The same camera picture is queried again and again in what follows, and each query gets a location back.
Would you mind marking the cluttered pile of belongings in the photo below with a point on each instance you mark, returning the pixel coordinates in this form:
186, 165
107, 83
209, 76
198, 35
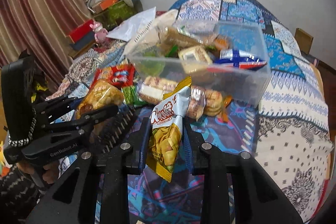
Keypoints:
111, 13

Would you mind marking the brick-pattern cookie sleeve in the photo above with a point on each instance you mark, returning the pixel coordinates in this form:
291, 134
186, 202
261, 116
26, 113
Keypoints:
167, 95

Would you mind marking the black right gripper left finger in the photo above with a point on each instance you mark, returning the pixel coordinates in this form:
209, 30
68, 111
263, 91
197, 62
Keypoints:
73, 198

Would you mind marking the green-edged fried snack bag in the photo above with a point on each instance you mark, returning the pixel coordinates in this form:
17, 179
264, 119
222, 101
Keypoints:
101, 94

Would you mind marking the cardboard box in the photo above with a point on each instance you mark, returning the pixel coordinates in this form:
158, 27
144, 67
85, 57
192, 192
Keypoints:
304, 40

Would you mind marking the red noodle snack bag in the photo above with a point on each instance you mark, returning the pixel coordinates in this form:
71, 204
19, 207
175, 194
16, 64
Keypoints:
119, 76

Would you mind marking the striped red beige curtain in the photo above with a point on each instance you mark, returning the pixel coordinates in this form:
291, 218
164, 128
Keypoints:
41, 27

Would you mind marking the clear plastic storage bin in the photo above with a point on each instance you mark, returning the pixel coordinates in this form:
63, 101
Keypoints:
156, 54

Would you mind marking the white pillow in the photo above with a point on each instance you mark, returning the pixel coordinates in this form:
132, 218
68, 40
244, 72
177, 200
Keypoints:
129, 28

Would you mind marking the green peas snack bag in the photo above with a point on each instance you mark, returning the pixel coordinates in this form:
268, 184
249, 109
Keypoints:
131, 96

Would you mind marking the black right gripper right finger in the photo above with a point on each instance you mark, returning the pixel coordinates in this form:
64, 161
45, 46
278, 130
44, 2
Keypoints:
257, 198

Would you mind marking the patchwork patterned bed quilt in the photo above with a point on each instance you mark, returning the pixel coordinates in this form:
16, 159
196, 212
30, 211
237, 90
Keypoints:
289, 133

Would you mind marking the blue white red snack bag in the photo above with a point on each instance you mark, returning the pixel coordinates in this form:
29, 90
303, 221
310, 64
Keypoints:
240, 59

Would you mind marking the clear cracker pack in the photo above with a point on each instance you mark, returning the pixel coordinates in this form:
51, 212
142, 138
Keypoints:
194, 59

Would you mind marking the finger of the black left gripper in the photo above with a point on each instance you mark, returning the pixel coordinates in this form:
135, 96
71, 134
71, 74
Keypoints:
55, 108
88, 119

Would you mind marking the yellow silver chips bag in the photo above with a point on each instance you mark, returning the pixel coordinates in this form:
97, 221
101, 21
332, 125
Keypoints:
164, 142

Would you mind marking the red gift box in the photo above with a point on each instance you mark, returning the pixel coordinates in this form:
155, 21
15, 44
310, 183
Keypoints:
81, 36

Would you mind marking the pink plush toy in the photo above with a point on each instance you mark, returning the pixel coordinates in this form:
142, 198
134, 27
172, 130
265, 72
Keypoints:
100, 32

